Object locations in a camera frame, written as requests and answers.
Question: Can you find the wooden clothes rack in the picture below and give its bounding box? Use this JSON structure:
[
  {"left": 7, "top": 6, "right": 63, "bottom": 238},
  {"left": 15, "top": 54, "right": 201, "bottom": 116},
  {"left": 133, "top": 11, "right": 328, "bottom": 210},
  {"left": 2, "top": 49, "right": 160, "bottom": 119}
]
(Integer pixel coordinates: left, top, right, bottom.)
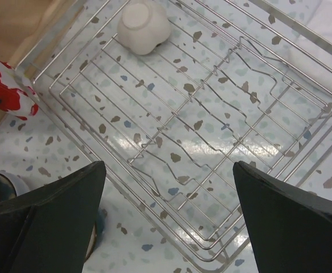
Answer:
[{"left": 0, "top": 1, "right": 84, "bottom": 122}]

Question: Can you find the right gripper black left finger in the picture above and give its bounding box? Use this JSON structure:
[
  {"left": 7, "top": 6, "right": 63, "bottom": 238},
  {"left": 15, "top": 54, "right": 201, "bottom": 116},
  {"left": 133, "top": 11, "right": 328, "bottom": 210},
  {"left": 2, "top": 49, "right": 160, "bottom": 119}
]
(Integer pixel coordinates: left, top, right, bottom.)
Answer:
[{"left": 0, "top": 161, "right": 106, "bottom": 272}]

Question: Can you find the white folded cloth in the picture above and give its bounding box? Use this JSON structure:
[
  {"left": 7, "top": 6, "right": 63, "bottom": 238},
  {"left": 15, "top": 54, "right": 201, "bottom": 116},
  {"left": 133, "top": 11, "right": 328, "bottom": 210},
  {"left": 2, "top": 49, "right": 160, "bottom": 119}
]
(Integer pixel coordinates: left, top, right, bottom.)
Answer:
[{"left": 288, "top": 1, "right": 332, "bottom": 92}]

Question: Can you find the wire dish rack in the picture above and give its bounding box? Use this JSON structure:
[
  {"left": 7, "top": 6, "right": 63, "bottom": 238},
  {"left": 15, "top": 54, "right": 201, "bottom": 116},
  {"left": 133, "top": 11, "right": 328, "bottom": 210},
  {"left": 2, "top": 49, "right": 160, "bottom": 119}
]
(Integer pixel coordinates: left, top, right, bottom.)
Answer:
[{"left": 19, "top": 1, "right": 332, "bottom": 272}]

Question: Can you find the blue floral bowl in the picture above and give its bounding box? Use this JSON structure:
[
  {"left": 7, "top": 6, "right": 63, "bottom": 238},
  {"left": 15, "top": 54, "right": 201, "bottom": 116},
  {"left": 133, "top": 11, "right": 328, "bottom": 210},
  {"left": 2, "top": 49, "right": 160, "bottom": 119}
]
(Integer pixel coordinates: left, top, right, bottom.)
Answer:
[{"left": 0, "top": 171, "right": 30, "bottom": 202}]

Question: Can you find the small white bowl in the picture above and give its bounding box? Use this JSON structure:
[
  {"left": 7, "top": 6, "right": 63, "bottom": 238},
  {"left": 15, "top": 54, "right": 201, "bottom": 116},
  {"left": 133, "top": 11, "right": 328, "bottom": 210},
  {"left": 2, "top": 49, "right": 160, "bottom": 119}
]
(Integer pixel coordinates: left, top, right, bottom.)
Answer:
[{"left": 117, "top": 1, "right": 171, "bottom": 55}]

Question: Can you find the teal white dotted bowl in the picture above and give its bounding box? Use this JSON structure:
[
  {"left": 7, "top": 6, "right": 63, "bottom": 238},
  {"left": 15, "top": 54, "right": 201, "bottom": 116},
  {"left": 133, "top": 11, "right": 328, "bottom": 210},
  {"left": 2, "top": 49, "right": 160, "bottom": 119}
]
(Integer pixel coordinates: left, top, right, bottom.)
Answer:
[{"left": 85, "top": 209, "right": 108, "bottom": 260}]

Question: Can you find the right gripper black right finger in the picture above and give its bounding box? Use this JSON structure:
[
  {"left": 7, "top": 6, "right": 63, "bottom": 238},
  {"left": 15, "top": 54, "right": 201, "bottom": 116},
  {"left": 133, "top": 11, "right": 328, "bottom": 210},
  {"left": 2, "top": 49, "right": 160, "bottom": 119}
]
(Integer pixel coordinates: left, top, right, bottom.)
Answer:
[{"left": 233, "top": 161, "right": 332, "bottom": 272}]

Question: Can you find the red floral cloth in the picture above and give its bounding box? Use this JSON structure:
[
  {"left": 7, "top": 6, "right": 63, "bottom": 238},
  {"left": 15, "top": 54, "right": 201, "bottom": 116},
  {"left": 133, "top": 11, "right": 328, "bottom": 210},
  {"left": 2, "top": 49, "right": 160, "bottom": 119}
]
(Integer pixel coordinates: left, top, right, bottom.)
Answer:
[{"left": 0, "top": 61, "right": 39, "bottom": 121}]

